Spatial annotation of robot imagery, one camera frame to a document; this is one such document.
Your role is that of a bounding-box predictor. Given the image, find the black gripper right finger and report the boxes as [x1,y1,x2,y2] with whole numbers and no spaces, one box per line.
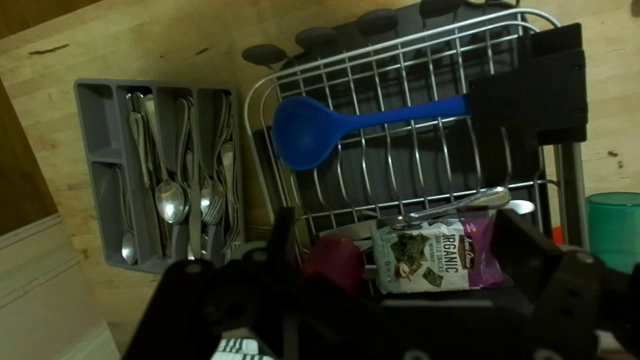
[487,208,611,360]

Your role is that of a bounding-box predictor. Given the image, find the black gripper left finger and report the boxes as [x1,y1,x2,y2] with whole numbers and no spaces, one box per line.
[125,206,302,360]

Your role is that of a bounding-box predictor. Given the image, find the teal translucent plastic cup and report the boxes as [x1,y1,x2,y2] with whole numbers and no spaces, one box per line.
[583,190,640,276]

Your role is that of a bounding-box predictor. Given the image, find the blue cup in rack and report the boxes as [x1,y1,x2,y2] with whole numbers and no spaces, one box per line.
[267,94,471,175]

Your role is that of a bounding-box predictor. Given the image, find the large steel spoon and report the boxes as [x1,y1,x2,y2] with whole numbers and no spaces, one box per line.
[125,90,189,226]
[177,97,228,226]

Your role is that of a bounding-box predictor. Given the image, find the seaweed snack bag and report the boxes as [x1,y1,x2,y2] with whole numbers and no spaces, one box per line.
[369,213,499,296]

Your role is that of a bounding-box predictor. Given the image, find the striped dish towel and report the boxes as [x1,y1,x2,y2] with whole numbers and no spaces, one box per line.
[209,337,275,360]

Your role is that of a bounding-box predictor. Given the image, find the gray dish rack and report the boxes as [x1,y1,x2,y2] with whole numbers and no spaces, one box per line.
[239,0,591,308]

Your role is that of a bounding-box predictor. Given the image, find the small steel spoon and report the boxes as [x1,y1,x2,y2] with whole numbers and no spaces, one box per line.
[113,167,139,267]

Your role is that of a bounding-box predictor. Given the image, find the gray cutlery tray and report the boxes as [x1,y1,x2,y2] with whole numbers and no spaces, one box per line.
[72,78,247,276]

